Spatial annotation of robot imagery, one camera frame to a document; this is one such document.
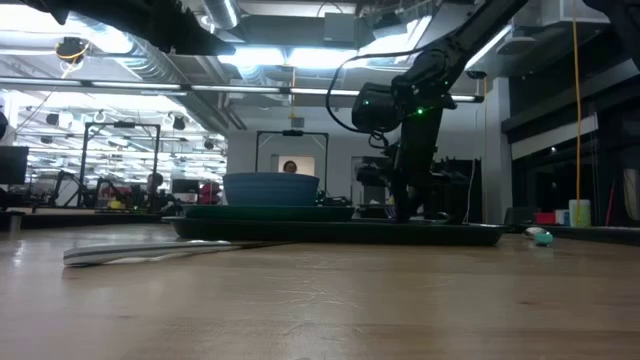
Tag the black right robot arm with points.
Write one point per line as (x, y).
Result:
(465, 45)

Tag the large black frame stand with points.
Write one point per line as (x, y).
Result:
(83, 165)

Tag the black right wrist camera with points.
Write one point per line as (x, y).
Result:
(375, 107)

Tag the person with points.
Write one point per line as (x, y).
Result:
(290, 167)
(155, 182)

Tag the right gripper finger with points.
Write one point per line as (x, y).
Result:
(431, 192)
(407, 195)

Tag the teal green plastic plate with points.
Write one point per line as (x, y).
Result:
(270, 213)

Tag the long tube light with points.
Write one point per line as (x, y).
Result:
(235, 89)

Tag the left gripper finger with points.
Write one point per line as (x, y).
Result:
(215, 45)
(197, 50)

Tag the red box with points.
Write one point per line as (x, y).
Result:
(545, 218)

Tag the black desk monitor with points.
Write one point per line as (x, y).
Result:
(12, 165)

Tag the background black robot arm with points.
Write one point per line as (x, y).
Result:
(335, 201)

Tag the white blue box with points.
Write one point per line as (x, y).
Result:
(562, 218)

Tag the blue plastic bowl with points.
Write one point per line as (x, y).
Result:
(270, 190)

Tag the black curtain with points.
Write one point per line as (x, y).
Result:
(462, 190)

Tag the dark green serving tray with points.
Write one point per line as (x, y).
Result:
(325, 232)

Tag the small black frame stand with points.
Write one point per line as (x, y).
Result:
(292, 133)

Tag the iridescent metal fork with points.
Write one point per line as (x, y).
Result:
(543, 239)

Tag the black dome security camera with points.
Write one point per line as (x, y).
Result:
(476, 74)

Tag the light green cylinder container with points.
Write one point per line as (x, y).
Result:
(580, 215)

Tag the silver ceiling duct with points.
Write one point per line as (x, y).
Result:
(220, 12)

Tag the red bag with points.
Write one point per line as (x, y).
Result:
(210, 192)

